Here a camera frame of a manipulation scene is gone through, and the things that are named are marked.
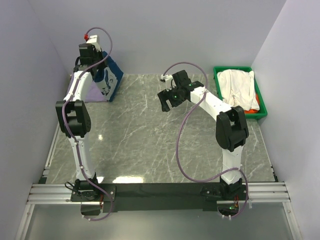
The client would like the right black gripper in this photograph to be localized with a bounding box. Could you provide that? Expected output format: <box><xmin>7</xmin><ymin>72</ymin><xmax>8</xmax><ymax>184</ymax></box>
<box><xmin>157</xmin><ymin>85</ymin><xmax>186</xmax><ymax>113</ymax></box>

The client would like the blue t shirt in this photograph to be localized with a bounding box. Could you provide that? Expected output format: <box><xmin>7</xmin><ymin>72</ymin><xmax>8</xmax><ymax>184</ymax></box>
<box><xmin>93</xmin><ymin>56</ymin><xmax>124</xmax><ymax>102</ymax></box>

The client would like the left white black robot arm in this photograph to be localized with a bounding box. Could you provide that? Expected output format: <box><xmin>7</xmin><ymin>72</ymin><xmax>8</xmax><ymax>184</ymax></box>
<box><xmin>55</xmin><ymin>41</ymin><xmax>107</xmax><ymax>201</ymax></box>

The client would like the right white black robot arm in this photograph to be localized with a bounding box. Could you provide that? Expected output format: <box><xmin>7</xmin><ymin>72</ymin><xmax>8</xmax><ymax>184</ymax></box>
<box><xmin>157</xmin><ymin>70</ymin><xmax>249</xmax><ymax>200</ymax></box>

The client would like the folded lavender t shirt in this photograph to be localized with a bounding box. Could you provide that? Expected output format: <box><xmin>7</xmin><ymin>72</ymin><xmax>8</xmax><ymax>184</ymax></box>
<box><xmin>64</xmin><ymin>71</ymin><xmax>114</xmax><ymax>103</ymax></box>

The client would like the white t shirt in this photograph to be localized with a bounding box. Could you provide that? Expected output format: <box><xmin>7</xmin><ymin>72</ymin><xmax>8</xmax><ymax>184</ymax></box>
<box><xmin>217</xmin><ymin>69</ymin><xmax>260</xmax><ymax>111</ymax></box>

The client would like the orange garment in bin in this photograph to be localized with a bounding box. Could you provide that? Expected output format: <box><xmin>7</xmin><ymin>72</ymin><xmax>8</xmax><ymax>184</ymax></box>
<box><xmin>243</xmin><ymin>93</ymin><xmax>260</xmax><ymax>114</ymax></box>

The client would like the green plastic bin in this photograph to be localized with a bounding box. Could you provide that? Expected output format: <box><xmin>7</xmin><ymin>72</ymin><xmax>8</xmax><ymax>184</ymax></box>
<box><xmin>213</xmin><ymin>66</ymin><xmax>268</xmax><ymax>120</ymax></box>

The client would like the black base beam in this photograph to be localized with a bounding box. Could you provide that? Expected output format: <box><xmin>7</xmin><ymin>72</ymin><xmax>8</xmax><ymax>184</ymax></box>
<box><xmin>70</xmin><ymin>182</ymin><xmax>248</xmax><ymax>212</ymax></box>

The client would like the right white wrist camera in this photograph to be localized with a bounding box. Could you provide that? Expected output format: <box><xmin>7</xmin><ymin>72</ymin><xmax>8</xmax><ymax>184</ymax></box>
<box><xmin>160</xmin><ymin>74</ymin><xmax>176</xmax><ymax>92</ymax></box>

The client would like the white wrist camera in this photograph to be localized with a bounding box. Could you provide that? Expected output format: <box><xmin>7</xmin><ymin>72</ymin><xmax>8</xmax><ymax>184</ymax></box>
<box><xmin>84</xmin><ymin>33</ymin><xmax>102</xmax><ymax>52</ymax></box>
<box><xmin>160</xmin><ymin>74</ymin><xmax>176</xmax><ymax>92</ymax></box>

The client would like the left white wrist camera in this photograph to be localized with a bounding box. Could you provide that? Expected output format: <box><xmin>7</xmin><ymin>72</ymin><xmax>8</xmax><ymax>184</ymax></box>
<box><xmin>84</xmin><ymin>33</ymin><xmax>102</xmax><ymax>52</ymax></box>

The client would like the aluminium rail frame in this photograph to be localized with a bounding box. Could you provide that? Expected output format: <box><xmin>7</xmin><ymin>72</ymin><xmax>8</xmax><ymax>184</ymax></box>
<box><xmin>14</xmin><ymin>124</ymin><xmax>301</xmax><ymax>240</ymax></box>

